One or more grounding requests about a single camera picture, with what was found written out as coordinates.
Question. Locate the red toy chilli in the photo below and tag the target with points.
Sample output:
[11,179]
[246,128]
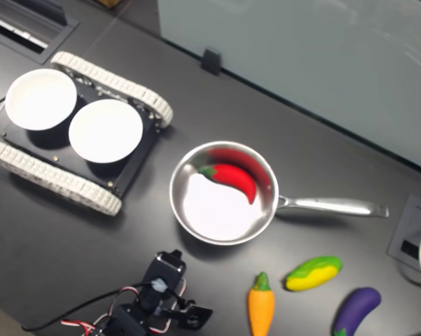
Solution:
[234,176]

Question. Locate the orange toy carrot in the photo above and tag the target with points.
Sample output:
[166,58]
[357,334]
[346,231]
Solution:
[261,309]

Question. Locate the white bowl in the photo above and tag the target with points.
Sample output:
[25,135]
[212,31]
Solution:
[105,131]
[41,99]

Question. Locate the tracked vehicle with white tracks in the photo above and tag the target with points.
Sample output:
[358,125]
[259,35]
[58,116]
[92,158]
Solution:
[56,175]

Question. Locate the purple toy aubergine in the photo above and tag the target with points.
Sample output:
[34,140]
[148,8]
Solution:
[357,309]

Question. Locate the black partition clip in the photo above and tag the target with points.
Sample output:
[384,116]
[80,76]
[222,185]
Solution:
[210,61]

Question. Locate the frosted glass partition panel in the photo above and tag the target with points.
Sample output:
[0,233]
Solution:
[301,52]

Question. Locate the brown cardboard box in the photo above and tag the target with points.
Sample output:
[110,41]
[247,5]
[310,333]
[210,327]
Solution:
[110,3]

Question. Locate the black gripper camera mount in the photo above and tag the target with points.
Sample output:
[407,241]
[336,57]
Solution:
[196,316]

